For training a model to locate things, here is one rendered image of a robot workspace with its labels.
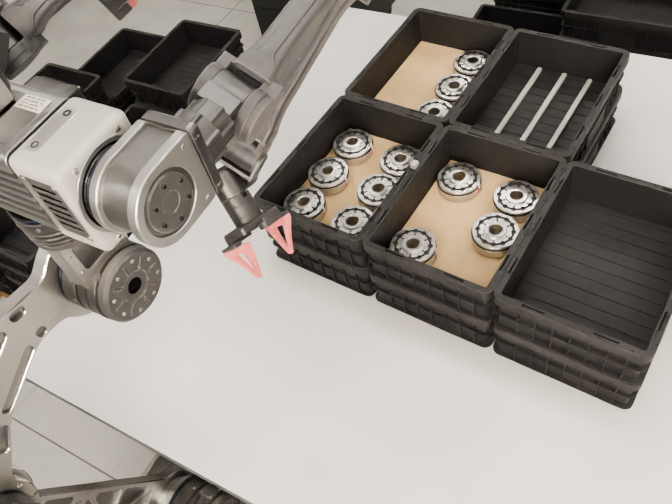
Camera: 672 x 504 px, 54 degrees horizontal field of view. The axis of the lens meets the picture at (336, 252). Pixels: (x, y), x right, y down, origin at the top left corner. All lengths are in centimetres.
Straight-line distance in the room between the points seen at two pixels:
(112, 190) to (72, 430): 179
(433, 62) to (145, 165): 128
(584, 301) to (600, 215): 23
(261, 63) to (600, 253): 85
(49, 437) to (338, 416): 137
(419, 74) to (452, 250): 63
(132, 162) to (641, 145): 141
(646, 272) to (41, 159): 115
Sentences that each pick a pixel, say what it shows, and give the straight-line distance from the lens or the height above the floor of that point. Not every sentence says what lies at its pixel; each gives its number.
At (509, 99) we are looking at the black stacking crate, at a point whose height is 83.
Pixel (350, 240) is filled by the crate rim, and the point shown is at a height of 93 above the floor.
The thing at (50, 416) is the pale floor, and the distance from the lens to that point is 264.
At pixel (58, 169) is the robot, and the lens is 86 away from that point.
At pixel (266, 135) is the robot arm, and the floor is 125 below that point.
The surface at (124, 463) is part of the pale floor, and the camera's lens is 242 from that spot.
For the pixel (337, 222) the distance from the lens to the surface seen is 155.
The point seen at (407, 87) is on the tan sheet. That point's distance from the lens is 191.
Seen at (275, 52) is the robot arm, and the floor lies 146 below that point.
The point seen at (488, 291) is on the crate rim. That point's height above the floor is 93.
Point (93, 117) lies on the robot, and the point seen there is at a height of 153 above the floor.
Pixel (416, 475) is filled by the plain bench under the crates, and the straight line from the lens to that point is 141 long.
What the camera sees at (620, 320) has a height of 83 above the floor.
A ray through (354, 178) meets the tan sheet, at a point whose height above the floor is 83.
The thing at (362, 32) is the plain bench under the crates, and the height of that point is 70.
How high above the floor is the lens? 203
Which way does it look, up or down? 51 degrees down
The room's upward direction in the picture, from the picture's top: 16 degrees counter-clockwise
